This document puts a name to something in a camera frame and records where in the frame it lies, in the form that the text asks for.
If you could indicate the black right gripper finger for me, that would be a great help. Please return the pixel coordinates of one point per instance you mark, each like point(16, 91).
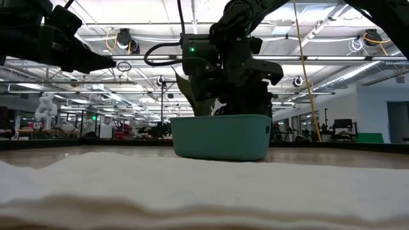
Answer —
point(259, 102)
point(234, 103)

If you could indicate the snake plant in white pot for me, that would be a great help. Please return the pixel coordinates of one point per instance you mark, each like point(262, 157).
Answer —
point(191, 102)

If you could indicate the white folded cloth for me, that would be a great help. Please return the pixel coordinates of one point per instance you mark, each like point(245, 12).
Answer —
point(204, 191)

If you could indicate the teal plastic tupperware container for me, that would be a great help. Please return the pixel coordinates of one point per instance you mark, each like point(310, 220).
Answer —
point(220, 137)

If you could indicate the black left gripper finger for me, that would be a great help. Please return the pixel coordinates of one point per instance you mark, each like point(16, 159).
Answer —
point(86, 60)

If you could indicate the green panel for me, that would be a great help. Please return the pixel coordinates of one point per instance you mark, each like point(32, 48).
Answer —
point(370, 138)

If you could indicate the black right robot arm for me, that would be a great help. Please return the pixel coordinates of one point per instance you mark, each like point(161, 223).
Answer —
point(383, 16)

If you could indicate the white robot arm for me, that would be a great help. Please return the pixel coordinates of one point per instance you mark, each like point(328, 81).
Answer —
point(46, 110)

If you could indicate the black aluminium table frame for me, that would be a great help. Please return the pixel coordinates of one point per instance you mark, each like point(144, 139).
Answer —
point(64, 144)

